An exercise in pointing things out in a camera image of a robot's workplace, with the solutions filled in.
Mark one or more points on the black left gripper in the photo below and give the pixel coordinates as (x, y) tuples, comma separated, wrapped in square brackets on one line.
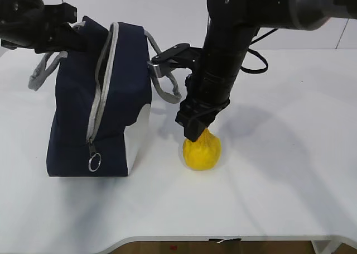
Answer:
[(31, 24)]

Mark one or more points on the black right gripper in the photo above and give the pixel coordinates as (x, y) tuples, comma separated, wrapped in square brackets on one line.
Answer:
[(194, 115)]

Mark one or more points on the yellow pear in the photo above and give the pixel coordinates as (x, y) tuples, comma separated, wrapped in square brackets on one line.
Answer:
[(204, 153)]

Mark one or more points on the navy blue lunch bag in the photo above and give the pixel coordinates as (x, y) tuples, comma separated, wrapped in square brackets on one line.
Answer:
[(103, 100)]

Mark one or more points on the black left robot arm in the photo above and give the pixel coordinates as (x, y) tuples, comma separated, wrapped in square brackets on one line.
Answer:
[(31, 24)]

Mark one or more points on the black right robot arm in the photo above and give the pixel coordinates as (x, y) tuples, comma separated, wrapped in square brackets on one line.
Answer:
[(233, 26)]

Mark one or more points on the white table leg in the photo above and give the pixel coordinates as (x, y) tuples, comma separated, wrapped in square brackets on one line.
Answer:
[(325, 247)]

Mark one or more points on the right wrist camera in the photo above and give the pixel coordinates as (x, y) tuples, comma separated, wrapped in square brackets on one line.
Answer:
[(180, 56)]

